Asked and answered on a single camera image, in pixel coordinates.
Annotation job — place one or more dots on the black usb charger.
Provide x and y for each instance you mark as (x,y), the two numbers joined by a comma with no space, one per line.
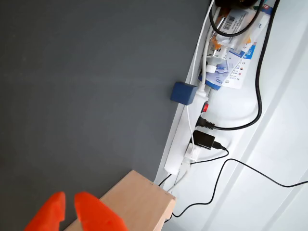
(203,140)

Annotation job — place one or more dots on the white plug adapter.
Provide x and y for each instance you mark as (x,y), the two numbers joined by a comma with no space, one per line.
(192,154)

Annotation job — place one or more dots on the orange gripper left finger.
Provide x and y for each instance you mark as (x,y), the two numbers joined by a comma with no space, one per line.
(49,211)

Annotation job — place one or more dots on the dark grey mat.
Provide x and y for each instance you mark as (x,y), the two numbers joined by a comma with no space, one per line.
(72,96)

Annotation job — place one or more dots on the blue white package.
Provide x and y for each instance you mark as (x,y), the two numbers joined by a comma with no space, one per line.
(231,69)

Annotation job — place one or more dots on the black round object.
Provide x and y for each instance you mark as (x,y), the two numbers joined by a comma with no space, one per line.
(235,2)

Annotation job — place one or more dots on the white power strip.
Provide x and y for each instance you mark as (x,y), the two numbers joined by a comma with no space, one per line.
(179,144)

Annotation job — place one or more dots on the white barcode package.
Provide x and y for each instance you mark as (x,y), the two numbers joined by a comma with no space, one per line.
(237,24)

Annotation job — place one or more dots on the wooden box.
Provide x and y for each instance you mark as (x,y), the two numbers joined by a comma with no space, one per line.
(134,202)

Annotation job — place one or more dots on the blue cube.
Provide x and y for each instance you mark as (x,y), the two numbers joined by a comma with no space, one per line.
(183,93)

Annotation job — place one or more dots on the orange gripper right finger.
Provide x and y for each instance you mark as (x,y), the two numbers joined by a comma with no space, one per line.
(98,214)

